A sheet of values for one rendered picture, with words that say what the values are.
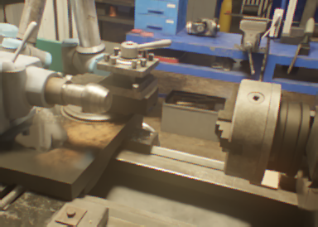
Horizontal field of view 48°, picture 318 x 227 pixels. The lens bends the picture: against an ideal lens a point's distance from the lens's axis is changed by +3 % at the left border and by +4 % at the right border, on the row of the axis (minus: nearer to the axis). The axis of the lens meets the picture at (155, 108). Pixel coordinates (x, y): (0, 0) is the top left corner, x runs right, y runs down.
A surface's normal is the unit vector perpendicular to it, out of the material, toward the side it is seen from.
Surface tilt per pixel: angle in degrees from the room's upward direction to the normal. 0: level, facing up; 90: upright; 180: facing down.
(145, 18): 90
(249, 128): 63
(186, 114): 90
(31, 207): 0
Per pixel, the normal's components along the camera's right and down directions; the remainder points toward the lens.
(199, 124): -0.26, 0.39
